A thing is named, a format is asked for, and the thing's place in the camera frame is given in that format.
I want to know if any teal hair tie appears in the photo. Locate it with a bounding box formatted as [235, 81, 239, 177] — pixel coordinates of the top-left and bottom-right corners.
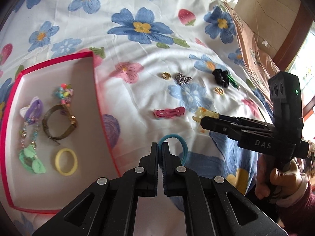
[157, 133, 189, 166]

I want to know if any gold wristwatch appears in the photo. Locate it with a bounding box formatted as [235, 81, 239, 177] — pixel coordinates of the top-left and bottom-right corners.
[42, 104, 78, 144]

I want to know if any green flower hair tie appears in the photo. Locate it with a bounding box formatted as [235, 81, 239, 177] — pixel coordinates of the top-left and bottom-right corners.
[19, 144, 46, 174]

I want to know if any pastel beaded chain bracelet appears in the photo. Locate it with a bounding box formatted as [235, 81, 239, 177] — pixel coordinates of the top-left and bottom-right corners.
[20, 119, 41, 150]

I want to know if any purple hair tie with heart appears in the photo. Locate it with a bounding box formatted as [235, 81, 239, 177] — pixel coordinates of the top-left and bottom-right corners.
[19, 96, 44, 125]

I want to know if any colourful beaded bracelet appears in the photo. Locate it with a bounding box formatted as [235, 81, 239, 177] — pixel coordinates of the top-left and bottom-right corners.
[52, 83, 74, 105]

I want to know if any person's right hand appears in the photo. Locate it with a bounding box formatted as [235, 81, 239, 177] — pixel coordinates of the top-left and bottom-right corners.
[255, 155, 308, 200]

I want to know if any small gold earring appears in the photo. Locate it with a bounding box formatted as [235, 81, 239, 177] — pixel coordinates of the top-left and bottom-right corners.
[215, 87, 224, 95]

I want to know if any pink hair clip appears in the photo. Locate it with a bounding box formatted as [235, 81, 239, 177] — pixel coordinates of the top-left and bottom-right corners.
[153, 107, 186, 119]

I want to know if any red-rimmed white tray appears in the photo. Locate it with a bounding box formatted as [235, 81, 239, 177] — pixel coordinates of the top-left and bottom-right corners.
[0, 51, 122, 214]

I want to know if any floral bedsheet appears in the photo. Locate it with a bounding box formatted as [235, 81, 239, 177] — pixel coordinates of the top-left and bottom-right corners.
[1, 0, 271, 235]

